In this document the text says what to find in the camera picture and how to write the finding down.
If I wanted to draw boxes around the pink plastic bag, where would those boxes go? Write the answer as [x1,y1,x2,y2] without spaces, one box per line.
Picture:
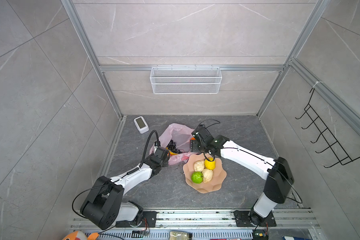
[159,123,195,165]

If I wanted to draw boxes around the yellow fake lemon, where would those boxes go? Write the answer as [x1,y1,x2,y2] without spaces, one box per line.
[204,158,216,170]

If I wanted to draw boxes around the beige fake potato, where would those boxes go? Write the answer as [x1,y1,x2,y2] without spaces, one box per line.
[193,161,205,172]

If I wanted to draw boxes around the pink scalloped plastic bowl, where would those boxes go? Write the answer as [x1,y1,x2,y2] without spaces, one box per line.
[183,154,227,194]

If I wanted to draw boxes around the green fake fruit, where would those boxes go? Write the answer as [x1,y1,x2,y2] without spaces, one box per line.
[191,172,204,184]

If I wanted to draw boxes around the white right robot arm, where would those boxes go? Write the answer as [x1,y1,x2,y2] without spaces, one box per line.
[192,124,294,226]

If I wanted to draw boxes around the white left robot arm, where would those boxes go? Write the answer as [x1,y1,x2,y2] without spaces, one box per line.
[79,147,170,230]

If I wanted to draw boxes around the black fake grapes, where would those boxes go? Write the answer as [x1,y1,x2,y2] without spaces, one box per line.
[166,140,184,154]

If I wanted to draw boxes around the small white digital clock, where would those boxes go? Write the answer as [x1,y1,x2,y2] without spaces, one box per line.
[134,116,149,134]

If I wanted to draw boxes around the orange plush toy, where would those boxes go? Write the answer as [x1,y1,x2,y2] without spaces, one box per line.
[63,231,100,240]

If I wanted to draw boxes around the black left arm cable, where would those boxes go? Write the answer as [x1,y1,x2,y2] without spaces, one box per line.
[138,129,161,169]

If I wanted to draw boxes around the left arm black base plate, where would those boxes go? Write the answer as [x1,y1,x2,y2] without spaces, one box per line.
[115,211,157,228]

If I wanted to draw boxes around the white wire mesh basket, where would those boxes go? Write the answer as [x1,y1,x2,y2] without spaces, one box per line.
[150,67,223,95]

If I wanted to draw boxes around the aluminium mounting rail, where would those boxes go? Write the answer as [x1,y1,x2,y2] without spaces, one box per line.
[69,209,326,240]

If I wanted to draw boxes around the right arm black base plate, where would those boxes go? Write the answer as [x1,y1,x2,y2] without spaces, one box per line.
[233,210,277,227]

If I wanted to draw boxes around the black wire hook rack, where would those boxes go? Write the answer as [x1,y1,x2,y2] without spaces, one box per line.
[295,88,360,169]

